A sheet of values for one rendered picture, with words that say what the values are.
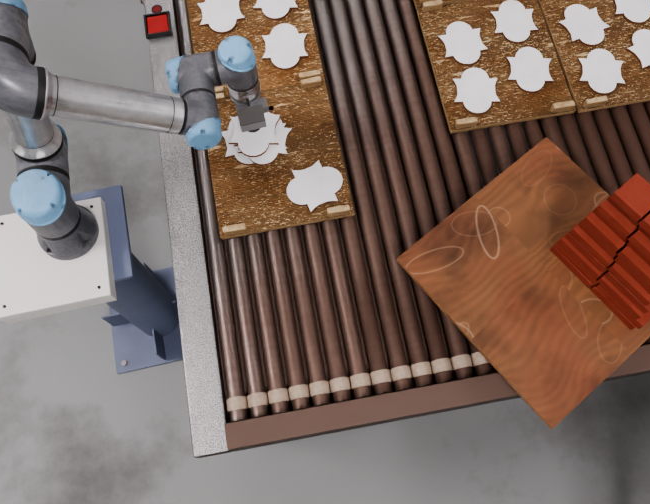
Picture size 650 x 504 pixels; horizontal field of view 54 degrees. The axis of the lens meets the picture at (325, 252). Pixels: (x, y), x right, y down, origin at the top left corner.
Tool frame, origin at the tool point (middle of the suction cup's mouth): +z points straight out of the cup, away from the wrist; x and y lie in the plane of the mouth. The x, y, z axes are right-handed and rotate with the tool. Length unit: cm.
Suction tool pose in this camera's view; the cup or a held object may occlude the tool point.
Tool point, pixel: (253, 125)
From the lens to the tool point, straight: 169.7
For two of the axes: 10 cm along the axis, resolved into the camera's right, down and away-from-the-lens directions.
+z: 0.1, 3.3, 9.4
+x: -9.7, 2.4, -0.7
